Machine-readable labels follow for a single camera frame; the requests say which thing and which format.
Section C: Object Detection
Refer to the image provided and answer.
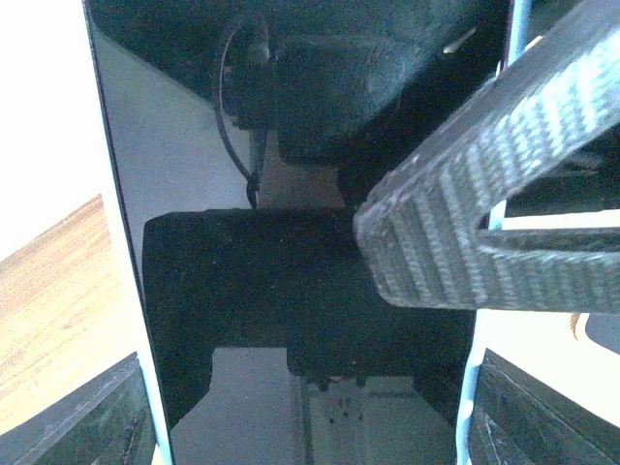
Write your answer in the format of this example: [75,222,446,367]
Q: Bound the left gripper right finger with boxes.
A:
[469,350,619,464]

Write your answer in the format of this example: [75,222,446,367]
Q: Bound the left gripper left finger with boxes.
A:
[1,353,156,464]

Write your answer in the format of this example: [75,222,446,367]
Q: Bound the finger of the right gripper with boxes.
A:
[354,1,619,310]

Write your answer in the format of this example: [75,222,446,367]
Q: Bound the purple smartphone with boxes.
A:
[85,1,510,464]

